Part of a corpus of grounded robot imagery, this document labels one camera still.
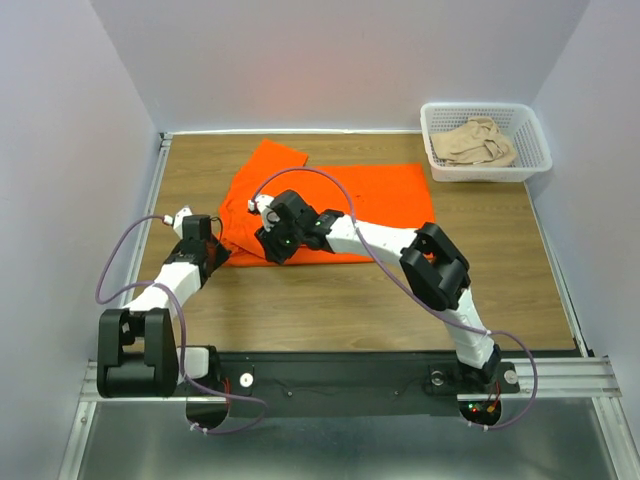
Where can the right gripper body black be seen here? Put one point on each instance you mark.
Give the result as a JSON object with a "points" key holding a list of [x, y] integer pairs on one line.
{"points": [[281, 239]]}

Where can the orange t-shirt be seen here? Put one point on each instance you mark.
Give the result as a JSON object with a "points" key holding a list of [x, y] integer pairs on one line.
{"points": [[394, 195]]}

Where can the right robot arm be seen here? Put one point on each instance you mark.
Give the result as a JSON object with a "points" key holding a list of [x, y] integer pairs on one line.
{"points": [[436, 272]]}

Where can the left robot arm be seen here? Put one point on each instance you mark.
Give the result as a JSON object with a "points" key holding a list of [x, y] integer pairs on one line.
{"points": [[137, 352]]}

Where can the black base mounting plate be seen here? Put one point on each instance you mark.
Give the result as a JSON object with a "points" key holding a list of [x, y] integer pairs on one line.
{"points": [[338, 384]]}

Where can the white plastic laundry basket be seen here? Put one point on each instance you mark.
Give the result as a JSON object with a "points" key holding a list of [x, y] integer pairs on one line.
{"points": [[516, 121]]}

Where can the beige t-shirt in basket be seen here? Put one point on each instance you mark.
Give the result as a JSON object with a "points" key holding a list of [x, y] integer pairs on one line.
{"points": [[477, 143]]}

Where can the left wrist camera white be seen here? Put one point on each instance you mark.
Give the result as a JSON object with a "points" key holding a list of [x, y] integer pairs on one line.
{"points": [[176, 221]]}

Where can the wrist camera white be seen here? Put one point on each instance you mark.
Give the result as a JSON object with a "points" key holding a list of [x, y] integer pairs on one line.
{"points": [[260, 204], [176, 221]]}

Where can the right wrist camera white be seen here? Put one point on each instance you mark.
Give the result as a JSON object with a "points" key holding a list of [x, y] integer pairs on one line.
{"points": [[260, 204]]}

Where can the aluminium frame rail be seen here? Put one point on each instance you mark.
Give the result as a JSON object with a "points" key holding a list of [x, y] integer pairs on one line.
{"points": [[304, 315]]}

